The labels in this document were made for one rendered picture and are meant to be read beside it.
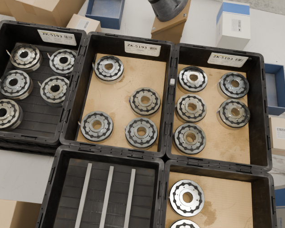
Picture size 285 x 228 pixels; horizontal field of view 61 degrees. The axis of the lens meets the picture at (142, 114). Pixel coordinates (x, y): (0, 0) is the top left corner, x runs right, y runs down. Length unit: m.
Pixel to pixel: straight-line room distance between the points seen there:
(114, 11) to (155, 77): 0.48
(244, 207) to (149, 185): 0.29
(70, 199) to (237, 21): 0.96
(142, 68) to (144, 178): 0.39
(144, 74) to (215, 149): 0.36
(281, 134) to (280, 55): 0.43
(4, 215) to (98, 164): 0.28
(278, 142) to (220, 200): 0.33
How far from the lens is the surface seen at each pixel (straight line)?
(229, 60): 0.92
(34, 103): 0.90
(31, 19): 1.20
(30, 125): 0.87
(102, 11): 1.27
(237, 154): 0.86
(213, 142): 0.84
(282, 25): 1.42
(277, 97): 1.16
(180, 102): 0.83
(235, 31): 1.16
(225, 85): 0.90
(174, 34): 1.06
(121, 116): 0.82
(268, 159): 0.78
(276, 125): 1.02
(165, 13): 1.03
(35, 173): 0.96
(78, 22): 1.13
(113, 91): 0.86
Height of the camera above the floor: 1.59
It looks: 68 degrees down
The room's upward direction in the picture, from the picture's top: 7 degrees clockwise
